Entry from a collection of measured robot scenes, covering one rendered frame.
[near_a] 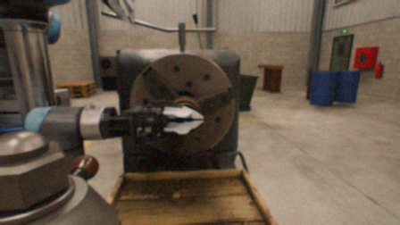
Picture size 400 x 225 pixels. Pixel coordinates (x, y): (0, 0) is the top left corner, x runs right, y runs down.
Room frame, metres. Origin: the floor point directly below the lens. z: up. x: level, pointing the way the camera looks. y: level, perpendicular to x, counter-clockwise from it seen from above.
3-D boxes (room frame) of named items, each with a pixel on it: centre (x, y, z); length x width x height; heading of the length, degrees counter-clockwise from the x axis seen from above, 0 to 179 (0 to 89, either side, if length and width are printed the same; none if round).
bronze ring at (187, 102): (0.58, 0.04, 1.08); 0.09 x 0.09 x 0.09; 5
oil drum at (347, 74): (6.76, -4.24, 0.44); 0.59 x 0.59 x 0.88
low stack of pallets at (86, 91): (7.82, 4.12, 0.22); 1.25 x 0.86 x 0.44; 9
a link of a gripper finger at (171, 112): (0.50, 0.04, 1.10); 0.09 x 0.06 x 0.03; 94
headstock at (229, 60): (1.12, 0.10, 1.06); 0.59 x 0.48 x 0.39; 5
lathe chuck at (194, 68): (0.72, 0.05, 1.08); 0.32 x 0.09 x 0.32; 95
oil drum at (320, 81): (6.37, -3.37, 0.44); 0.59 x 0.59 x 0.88
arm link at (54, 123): (0.49, 0.30, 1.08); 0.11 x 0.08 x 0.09; 94
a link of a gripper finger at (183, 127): (0.50, 0.04, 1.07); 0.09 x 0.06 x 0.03; 94
